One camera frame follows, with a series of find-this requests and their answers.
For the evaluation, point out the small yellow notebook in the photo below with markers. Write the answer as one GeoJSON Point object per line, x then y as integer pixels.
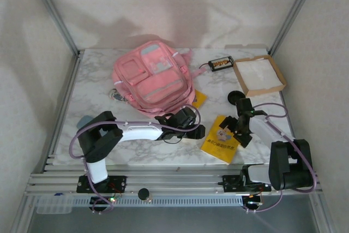
{"type": "Point", "coordinates": [201, 98]}

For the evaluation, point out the yellow book with cartoon cover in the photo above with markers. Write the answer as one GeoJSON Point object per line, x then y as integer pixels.
{"type": "Point", "coordinates": [218, 148]}

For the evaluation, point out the pink backpack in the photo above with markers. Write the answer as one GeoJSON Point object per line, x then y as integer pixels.
{"type": "Point", "coordinates": [152, 80]}

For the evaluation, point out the white patterned pencil case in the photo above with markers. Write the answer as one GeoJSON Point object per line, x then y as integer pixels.
{"type": "Point", "coordinates": [115, 96]}

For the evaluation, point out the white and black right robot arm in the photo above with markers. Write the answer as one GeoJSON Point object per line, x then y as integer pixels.
{"type": "Point", "coordinates": [272, 132]}

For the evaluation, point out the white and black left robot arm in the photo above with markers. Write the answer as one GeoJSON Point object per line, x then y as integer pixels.
{"type": "Point", "coordinates": [136, 132]}

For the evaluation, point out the black round lid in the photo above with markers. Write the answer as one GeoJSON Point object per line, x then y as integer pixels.
{"type": "Point", "coordinates": [234, 97]}

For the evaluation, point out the cardboard tray with white paper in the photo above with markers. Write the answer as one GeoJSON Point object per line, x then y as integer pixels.
{"type": "Point", "coordinates": [259, 74]}

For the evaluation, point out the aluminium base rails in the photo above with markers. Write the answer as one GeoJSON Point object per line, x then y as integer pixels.
{"type": "Point", "coordinates": [174, 181]}

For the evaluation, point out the black box with orange print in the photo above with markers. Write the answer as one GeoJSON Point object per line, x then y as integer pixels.
{"type": "Point", "coordinates": [221, 64]}

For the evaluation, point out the small circuit board with LED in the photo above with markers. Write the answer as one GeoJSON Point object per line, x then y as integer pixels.
{"type": "Point", "coordinates": [114, 199]}
{"type": "Point", "coordinates": [253, 202]}

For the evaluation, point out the black round knob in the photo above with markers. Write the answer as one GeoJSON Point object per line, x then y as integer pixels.
{"type": "Point", "coordinates": [143, 194]}

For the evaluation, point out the clear plastic organizer box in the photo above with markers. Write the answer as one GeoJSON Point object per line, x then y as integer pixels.
{"type": "Point", "coordinates": [54, 205]}

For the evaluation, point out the aluminium side rail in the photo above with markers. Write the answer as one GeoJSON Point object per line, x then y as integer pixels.
{"type": "Point", "coordinates": [64, 107]}

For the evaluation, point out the aluminium frame leg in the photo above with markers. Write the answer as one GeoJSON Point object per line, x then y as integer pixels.
{"type": "Point", "coordinates": [324, 214]}
{"type": "Point", "coordinates": [23, 214]}

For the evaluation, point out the aluminium frame post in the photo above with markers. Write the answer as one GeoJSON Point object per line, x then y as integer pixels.
{"type": "Point", "coordinates": [54, 14]}
{"type": "Point", "coordinates": [294, 12]}

